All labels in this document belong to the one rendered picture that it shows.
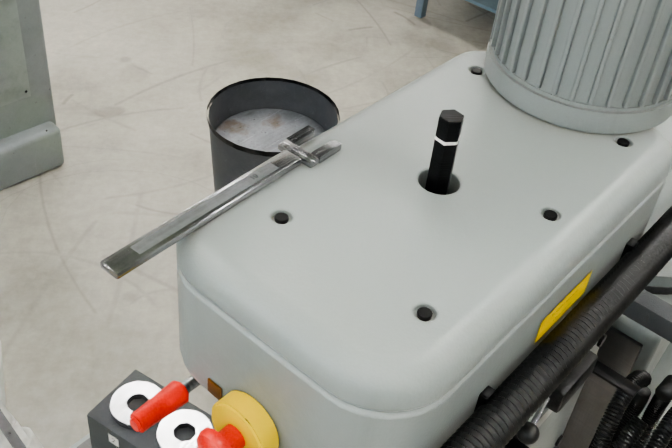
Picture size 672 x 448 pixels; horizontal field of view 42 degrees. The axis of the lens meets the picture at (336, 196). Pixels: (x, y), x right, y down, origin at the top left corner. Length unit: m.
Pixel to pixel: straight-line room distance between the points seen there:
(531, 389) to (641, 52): 0.32
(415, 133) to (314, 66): 3.81
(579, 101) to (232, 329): 0.40
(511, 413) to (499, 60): 0.36
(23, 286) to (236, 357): 2.72
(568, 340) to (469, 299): 0.14
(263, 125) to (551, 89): 2.44
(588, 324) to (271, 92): 2.61
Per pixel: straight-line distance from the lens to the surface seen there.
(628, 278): 0.85
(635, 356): 1.25
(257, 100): 3.31
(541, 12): 0.83
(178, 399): 0.81
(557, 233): 0.74
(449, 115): 0.72
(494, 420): 0.69
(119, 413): 1.51
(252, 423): 0.69
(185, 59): 4.62
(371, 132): 0.80
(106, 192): 3.74
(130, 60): 4.62
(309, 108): 3.29
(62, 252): 3.49
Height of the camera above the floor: 2.34
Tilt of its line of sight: 39 degrees down
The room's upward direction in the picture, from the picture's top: 7 degrees clockwise
